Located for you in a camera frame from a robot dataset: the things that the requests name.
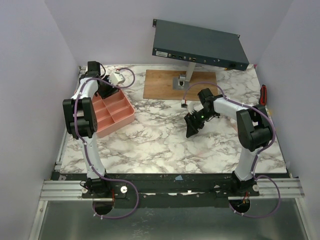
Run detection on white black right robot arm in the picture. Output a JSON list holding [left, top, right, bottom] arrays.
[[181, 88, 275, 196]]

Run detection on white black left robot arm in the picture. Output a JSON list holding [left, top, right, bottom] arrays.
[[62, 61, 119, 198]]

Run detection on pink compartment organizer tray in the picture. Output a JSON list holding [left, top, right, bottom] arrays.
[[92, 90, 135, 138]]

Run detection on metal support stand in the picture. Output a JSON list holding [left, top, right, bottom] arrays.
[[172, 62, 196, 90]]

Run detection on red black utility knife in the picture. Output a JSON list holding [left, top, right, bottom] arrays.
[[258, 84, 267, 106]]

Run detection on blue-grey rack network device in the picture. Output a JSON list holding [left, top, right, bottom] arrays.
[[152, 19, 249, 71]]

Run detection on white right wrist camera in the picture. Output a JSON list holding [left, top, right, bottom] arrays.
[[180, 99, 196, 115]]

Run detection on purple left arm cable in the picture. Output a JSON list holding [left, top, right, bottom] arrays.
[[73, 67, 140, 221]]

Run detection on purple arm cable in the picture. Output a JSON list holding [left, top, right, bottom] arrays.
[[183, 82, 282, 218], [73, 67, 140, 221]]

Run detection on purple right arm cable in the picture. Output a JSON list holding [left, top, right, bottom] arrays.
[[183, 82, 282, 218]]

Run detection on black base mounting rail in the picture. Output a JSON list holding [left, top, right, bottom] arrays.
[[51, 171, 261, 210]]

